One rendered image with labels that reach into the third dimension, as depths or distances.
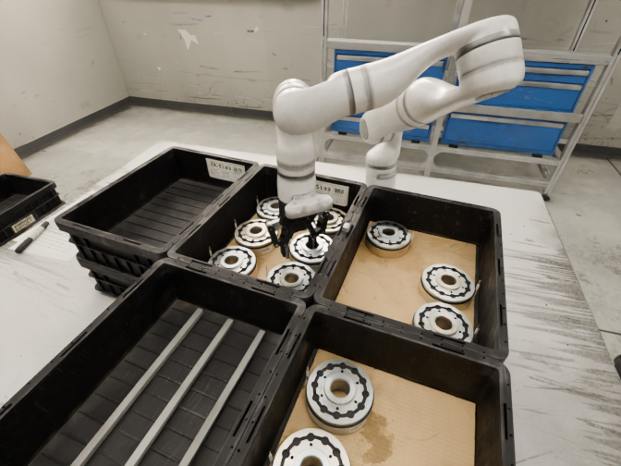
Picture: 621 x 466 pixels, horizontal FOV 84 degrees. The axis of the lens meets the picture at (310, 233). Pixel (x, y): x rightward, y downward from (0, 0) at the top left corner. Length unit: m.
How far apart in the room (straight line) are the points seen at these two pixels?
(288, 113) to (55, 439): 0.58
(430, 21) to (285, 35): 1.24
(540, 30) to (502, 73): 2.85
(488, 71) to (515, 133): 2.13
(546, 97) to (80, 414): 2.64
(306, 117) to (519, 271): 0.76
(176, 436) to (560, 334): 0.82
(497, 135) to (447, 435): 2.31
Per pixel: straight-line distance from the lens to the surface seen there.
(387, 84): 0.58
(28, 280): 1.19
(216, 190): 1.06
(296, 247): 0.78
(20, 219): 1.83
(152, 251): 0.72
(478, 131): 2.69
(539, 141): 2.79
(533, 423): 0.83
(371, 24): 3.39
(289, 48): 3.59
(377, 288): 0.74
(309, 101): 0.55
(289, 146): 0.61
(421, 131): 2.67
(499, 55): 0.62
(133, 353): 0.71
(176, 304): 0.75
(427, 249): 0.86
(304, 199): 0.63
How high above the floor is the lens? 1.37
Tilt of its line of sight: 39 degrees down
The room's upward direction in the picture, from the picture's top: straight up
